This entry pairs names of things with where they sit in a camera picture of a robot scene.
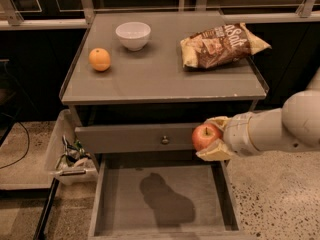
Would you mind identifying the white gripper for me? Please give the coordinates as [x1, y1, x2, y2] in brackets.
[196, 112, 261, 161]

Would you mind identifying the red apple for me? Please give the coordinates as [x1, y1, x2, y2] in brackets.
[192, 123, 222, 151]

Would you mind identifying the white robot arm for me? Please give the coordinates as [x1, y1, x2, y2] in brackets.
[193, 69, 320, 161]

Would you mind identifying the brass drawer knob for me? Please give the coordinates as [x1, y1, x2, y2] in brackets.
[161, 136, 170, 145]

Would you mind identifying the grey top drawer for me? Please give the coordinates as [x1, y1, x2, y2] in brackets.
[75, 123, 199, 154]

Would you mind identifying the grey drawer cabinet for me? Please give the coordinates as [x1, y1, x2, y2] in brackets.
[59, 11, 270, 165]

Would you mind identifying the grey open middle drawer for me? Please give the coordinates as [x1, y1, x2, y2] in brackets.
[88, 157, 256, 240]

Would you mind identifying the brown chip bag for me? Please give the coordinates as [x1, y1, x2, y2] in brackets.
[180, 23, 271, 69]

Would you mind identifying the white ceramic bowl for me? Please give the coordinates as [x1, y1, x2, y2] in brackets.
[115, 22, 151, 51]

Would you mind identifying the orange fruit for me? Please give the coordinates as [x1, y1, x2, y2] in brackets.
[89, 48, 111, 72]

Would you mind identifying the metal railing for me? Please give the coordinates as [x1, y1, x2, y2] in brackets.
[0, 0, 320, 29]

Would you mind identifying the clear plastic bin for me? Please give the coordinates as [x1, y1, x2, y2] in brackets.
[44, 109, 98, 185]

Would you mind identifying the black cable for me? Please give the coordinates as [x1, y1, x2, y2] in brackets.
[0, 112, 31, 171]

